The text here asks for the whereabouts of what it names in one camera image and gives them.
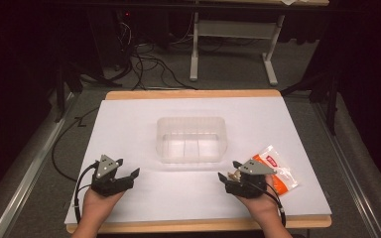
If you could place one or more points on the person's left hand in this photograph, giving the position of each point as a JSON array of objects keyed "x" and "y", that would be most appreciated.
[{"x": 96, "y": 205}]

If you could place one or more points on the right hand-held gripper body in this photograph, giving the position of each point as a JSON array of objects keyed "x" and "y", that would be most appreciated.
[{"x": 248, "y": 186}]

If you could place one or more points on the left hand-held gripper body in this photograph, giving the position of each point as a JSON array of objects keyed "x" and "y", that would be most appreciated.
[{"x": 105, "y": 185}]

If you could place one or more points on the person's right hand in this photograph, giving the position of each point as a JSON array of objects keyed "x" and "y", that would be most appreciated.
[{"x": 261, "y": 206}]

